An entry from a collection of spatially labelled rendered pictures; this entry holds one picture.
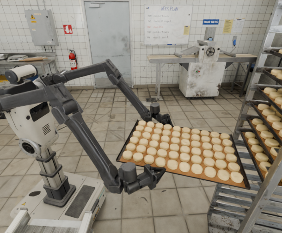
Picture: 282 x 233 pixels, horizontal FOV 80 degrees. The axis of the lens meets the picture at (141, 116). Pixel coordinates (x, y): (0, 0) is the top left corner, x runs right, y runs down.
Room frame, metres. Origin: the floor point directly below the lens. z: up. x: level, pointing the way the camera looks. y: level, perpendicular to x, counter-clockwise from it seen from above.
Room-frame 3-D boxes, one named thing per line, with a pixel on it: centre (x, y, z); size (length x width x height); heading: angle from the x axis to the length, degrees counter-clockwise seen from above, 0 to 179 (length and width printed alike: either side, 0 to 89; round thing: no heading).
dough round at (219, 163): (0.59, -0.39, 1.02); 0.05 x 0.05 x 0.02
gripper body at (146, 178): (0.51, -0.01, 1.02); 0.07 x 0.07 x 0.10; 30
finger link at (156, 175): (0.54, -0.07, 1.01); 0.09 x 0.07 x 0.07; 120
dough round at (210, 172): (0.54, -0.32, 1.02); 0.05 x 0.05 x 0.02
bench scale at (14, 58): (3.90, 2.74, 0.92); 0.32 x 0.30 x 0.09; 10
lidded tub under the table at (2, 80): (3.91, 3.18, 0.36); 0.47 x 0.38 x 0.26; 3
